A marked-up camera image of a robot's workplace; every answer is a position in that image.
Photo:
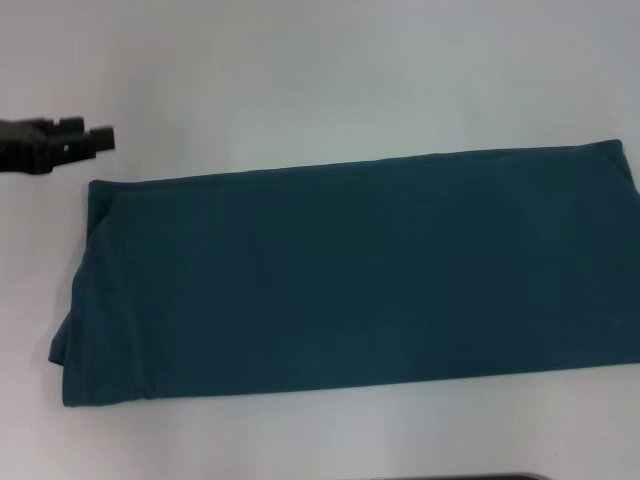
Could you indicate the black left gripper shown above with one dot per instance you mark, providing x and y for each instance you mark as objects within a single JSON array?
[{"x": 20, "y": 147}]

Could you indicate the teal T-shirt with FREE print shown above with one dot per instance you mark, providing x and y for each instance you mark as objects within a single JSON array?
[{"x": 350, "y": 275}]

